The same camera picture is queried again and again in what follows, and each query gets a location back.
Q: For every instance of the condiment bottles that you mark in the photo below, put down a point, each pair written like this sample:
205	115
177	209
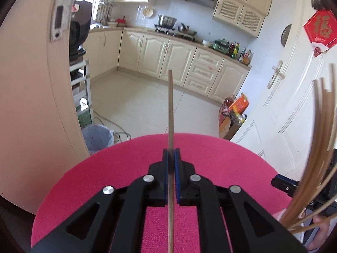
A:
243	56

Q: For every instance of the person's hand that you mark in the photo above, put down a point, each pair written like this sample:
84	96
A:
321	236

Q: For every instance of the pink round table mat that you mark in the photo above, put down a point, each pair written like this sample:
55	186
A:
223	162

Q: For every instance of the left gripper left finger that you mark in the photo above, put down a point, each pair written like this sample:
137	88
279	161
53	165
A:
113	219

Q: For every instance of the cardboard box with groceries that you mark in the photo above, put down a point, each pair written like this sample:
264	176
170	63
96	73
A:
231	116

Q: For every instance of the white trash bin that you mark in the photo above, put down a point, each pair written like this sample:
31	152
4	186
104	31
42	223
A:
97	138

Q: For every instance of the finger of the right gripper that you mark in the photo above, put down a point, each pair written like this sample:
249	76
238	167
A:
285	184

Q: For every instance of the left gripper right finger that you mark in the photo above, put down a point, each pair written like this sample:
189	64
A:
229	219

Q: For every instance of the black wok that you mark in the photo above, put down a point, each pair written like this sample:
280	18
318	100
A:
186	30

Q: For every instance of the green electric cooker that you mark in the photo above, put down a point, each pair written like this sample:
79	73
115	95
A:
221	45

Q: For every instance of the white door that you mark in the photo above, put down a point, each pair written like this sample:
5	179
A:
279	128

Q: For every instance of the pink cylindrical utensil holder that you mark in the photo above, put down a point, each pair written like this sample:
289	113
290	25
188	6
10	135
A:
278	215

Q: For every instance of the steel cooking pot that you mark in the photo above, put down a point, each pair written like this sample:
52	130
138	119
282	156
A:
166	21

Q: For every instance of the lower kitchen cabinets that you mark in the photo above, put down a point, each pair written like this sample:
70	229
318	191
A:
196	68

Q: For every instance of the red paper door decoration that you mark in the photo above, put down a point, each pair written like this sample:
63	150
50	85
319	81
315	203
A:
321	30

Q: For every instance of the gas stove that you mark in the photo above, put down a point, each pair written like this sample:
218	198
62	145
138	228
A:
174	33

